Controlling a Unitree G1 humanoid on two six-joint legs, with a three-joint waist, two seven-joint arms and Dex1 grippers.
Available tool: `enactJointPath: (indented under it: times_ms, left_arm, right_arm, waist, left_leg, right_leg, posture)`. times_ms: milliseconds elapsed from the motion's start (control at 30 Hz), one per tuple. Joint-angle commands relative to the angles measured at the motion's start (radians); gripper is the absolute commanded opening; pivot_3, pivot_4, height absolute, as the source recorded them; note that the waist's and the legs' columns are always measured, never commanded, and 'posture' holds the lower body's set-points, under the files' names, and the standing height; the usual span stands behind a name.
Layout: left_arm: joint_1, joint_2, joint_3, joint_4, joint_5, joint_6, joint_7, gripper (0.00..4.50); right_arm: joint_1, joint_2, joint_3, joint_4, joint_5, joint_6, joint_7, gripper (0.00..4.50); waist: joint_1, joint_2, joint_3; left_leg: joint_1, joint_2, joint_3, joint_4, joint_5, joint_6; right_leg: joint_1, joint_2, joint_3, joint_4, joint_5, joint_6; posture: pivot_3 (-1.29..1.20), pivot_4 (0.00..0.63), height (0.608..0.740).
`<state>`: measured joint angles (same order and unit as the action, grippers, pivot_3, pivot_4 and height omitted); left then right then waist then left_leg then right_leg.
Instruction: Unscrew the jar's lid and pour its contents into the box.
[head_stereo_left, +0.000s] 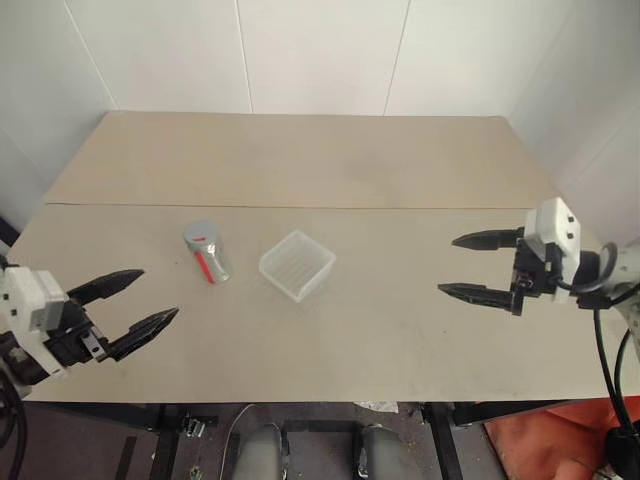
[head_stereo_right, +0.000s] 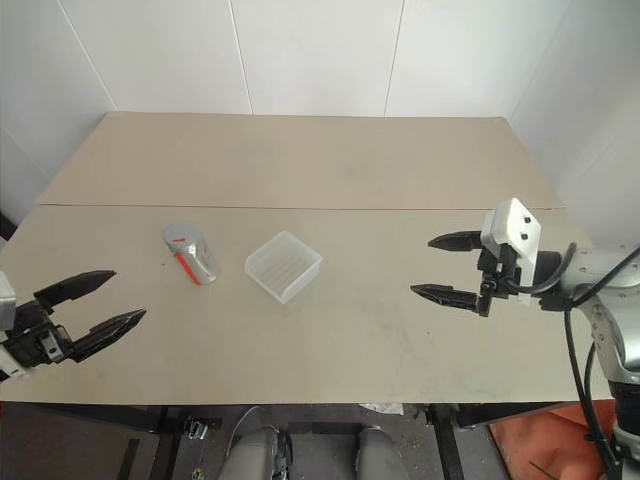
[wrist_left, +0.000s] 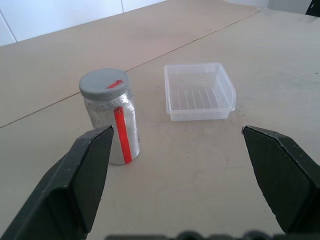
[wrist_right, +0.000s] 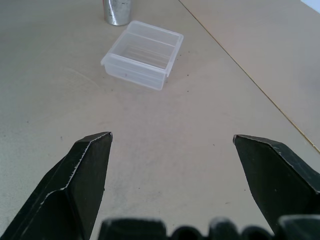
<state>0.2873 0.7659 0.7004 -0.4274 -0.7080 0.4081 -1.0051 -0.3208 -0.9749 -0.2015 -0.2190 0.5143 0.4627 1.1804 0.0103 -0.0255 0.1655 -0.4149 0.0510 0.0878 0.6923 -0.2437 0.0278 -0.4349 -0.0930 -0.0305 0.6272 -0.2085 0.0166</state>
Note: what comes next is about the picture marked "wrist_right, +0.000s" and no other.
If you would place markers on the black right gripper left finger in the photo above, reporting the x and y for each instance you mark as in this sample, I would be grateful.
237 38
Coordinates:
75 190

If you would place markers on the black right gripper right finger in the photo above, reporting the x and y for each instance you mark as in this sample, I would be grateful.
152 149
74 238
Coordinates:
280 180

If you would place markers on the clear plastic box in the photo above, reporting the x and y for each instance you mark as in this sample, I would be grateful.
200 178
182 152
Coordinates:
143 53

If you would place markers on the silver metal cylinder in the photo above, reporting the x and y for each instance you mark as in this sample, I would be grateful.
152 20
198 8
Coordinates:
117 11

